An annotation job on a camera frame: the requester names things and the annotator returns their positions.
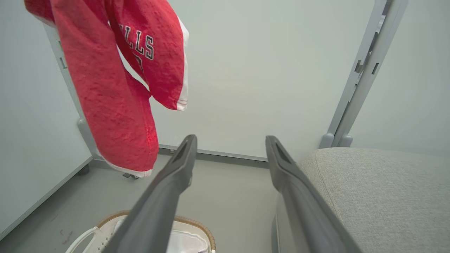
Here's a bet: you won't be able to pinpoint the white basket liner cloth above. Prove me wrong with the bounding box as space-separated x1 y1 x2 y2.
100 220 210 253

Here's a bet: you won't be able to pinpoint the grey fabric sofa seat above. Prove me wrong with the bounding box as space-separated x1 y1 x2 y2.
272 147 450 253

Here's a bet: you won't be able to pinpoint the grey partition bottom rail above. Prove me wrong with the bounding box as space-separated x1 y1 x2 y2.
157 144 270 168

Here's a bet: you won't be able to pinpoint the red basketball jersey shorts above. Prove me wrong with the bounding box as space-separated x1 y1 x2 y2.
24 0 190 178

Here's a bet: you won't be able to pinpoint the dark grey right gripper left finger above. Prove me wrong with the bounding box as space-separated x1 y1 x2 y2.
102 134 198 253

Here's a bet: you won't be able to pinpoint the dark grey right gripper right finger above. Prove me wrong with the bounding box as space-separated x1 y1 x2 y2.
265 135 363 253

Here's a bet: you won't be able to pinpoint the white woven laundry basket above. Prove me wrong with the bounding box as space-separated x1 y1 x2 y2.
65 210 216 253

